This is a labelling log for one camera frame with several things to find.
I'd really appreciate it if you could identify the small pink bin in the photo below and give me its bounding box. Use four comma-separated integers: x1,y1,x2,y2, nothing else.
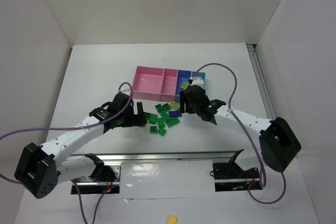
160,68,178,102

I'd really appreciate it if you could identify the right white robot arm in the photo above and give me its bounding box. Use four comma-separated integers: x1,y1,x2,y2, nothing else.
180,85,301,173

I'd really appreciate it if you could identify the large pink bin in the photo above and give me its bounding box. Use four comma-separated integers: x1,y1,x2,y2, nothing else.
132,66,164,101

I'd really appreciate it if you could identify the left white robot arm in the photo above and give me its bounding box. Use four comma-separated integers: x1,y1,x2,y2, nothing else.
14,92,146,199

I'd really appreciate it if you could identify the aluminium rail front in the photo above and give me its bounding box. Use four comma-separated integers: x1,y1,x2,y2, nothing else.
65,151,263,162

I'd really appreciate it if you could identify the white lego brick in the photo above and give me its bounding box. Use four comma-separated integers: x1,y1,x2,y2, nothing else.
135,127,146,137

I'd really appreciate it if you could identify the green lego long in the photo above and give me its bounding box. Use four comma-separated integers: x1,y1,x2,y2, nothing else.
166,118,180,128
144,112,158,121
158,110,171,122

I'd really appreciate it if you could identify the purple cable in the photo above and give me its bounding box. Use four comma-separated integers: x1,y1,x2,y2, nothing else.
189,63,286,205
0,82,133,224

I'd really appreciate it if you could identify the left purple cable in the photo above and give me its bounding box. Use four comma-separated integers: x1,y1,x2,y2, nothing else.
0,82,133,224

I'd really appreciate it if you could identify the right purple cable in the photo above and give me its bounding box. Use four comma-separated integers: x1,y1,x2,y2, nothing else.
189,63,286,205

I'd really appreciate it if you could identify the aluminium rail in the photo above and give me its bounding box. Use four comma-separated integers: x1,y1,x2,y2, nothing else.
65,151,263,162
246,44,276,119

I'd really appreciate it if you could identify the purple lego brick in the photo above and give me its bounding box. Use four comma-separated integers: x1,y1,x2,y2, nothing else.
169,110,182,118

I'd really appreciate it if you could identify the aluminium rail right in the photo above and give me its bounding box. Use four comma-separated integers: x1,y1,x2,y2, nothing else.
246,44,276,119

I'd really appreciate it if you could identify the yellow lego brick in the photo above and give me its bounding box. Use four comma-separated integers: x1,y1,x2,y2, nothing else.
167,216,177,224

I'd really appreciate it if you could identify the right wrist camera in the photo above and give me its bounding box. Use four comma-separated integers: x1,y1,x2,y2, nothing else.
189,76,204,89

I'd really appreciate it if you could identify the lime lego brick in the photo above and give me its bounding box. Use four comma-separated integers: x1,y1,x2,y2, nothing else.
170,101,180,110
180,81,190,90

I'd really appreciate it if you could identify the lime lego brick front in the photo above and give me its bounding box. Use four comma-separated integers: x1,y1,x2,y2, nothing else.
180,81,190,90

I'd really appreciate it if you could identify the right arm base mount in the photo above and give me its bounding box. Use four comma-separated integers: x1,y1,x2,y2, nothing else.
209,150,262,192

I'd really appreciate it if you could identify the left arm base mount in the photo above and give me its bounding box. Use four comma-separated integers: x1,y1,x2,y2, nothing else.
68,153,121,195

